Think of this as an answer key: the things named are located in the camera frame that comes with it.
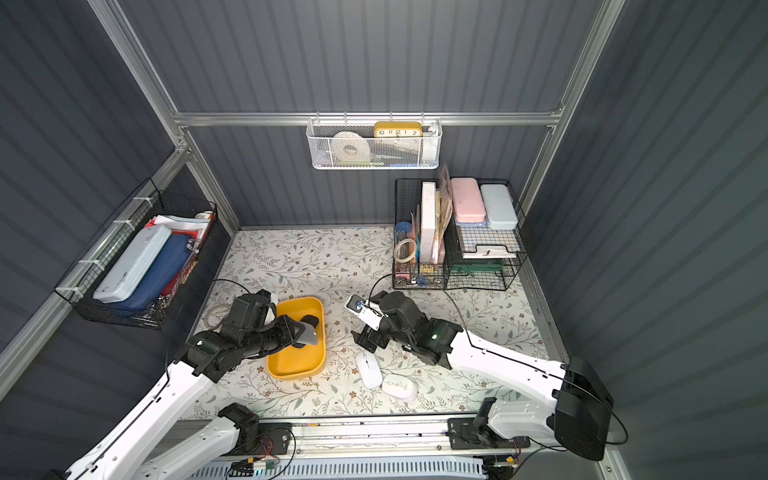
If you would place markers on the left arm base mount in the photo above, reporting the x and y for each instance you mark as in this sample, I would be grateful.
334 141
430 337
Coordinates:
271 438

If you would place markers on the white box upright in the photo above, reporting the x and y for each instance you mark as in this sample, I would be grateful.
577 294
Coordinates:
428 222

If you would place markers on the black wire desk organizer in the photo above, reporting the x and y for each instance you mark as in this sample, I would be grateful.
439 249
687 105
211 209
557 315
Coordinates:
476 257

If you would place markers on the white tape roll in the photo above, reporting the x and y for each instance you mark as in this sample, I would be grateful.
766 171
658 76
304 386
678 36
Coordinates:
350 147

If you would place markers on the yellow plastic storage box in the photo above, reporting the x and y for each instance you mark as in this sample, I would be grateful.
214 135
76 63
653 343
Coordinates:
295 363

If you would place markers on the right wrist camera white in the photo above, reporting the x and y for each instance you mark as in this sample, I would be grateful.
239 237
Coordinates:
362 309

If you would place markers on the navy blue case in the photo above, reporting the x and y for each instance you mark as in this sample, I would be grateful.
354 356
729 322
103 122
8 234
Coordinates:
163 270

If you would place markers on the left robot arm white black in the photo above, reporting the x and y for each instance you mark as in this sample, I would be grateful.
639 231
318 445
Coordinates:
124 452

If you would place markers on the white flat case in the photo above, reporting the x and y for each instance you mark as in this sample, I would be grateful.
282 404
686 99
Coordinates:
125 275

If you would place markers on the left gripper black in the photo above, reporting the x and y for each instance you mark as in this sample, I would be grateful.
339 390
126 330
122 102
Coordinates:
287 330

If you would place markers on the yellow clock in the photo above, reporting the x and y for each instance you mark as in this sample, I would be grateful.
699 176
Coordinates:
398 129

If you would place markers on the white wire wall basket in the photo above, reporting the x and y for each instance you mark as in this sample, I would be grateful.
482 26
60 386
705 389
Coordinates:
387 154

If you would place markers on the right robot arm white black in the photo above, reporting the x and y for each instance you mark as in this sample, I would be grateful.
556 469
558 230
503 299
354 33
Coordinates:
570 404

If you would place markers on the light blue pencil case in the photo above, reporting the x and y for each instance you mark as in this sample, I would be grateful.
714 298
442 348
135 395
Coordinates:
499 206

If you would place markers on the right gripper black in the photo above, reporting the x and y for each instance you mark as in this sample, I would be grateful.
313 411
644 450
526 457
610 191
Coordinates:
375 332

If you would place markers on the black wire side basket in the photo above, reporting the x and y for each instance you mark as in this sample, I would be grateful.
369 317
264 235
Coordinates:
183 214

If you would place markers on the white rounded mouse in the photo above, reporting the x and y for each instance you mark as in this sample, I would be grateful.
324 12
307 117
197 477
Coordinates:
399 387

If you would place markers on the silver mouse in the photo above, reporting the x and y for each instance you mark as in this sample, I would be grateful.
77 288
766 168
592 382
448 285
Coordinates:
305 334

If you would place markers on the pink pencil case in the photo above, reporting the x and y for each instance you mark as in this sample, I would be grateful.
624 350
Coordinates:
468 205

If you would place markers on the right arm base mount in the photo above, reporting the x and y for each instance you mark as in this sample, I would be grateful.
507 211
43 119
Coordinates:
464 435

